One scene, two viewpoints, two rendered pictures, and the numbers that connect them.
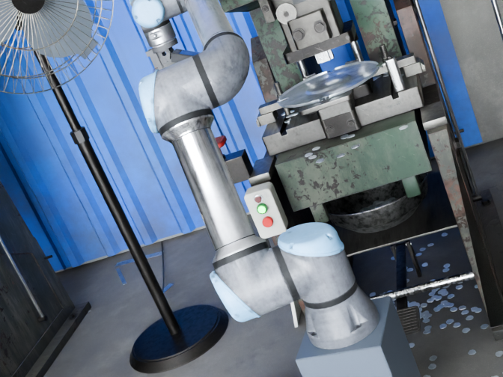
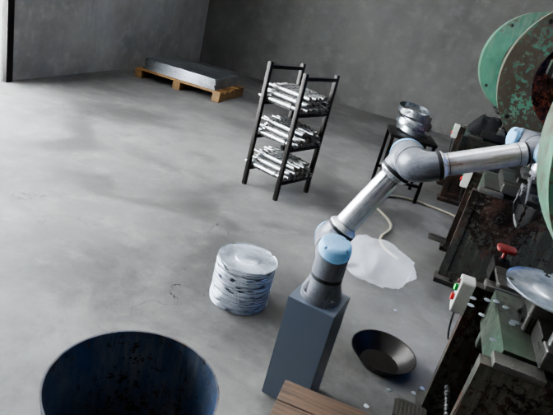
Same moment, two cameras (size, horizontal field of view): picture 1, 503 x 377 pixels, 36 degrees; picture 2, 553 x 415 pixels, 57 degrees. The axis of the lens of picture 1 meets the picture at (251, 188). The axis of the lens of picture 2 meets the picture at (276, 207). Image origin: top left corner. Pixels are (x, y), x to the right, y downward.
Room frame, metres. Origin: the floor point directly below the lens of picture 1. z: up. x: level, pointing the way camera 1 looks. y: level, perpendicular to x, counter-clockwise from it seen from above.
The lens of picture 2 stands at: (1.08, -1.67, 1.42)
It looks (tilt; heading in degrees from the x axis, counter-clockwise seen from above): 23 degrees down; 87
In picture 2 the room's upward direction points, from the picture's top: 14 degrees clockwise
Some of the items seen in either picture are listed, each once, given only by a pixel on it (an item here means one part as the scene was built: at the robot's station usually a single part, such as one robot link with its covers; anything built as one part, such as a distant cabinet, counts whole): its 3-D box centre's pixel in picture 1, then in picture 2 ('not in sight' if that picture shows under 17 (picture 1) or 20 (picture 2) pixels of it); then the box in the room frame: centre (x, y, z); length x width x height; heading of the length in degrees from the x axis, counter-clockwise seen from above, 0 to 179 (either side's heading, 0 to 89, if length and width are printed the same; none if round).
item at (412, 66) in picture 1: (391, 60); not in sight; (2.11, -0.50, 0.76); 0.17 x 0.06 x 0.10; 73
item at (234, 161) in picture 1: (239, 185); (493, 282); (2.03, 0.03, 0.62); 0.10 x 0.06 x 0.20; 73
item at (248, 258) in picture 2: not in sight; (248, 258); (1.13, 0.50, 0.23); 0.29 x 0.29 x 0.01
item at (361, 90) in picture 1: (337, 91); not in sight; (2.17, -0.34, 0.72); 0.20 x 0.16 x 0.03; 73
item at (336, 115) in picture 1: (335, 111); (529, 305); (2.00, -0.29, 0.72); 0.25 x 0.14 x 0.14; 163
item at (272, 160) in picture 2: not in sight; (288, 130); (1.24, 2.14, 0.47); 0.46 x 0.43 x 0.95; 143
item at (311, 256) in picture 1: (313, 259); (332, 256); (1.40, -0.06, 0.62); 0.13 x 0.12 x 0.14; 90
